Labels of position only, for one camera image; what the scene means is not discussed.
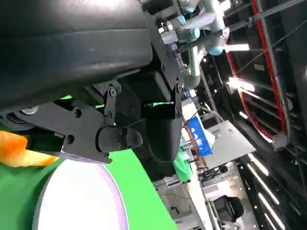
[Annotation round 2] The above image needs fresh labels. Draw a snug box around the orange white ring bread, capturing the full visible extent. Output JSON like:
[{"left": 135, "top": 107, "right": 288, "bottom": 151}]
[{"left": 0, "top": 130, "right": 59, "bottom": 168}]

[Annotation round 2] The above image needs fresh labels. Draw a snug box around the lilac plate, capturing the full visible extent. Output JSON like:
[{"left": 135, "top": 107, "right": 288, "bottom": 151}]
[{"left": 32, "top": 153, "right": 130, "bottom": 230}]

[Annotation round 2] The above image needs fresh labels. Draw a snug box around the black office chair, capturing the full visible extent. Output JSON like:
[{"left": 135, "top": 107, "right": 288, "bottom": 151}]
[{"left": 212, "top": 195, "right": 245, "bottom": 223}]

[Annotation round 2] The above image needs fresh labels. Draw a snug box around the green table cloth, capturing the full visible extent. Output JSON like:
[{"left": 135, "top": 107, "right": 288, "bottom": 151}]
[{"left": 0, "top": 94, "right": 179, "bottom": 230}]

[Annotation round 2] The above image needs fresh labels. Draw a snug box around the grey flat panel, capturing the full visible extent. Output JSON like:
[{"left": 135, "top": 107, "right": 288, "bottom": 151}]
[{"left": 203, "top": 119, "right": 257, "bottom": 170}]

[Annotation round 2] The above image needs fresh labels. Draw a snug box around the blue box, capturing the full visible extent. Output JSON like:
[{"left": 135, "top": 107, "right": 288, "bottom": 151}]
[{"left": 186, "top": 116, "right": 214, "bottom": 157}]

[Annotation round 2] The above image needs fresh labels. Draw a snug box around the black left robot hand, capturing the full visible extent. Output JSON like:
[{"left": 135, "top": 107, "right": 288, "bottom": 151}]
[{"left": 0, "top": 0, "right": 186, "bottom": 183}]

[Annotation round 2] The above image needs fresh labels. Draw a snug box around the red ceiling frame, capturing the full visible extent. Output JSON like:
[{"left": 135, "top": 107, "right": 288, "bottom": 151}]
[{"left": 225, "top": 0, "right": 288, "bottom": 142}]

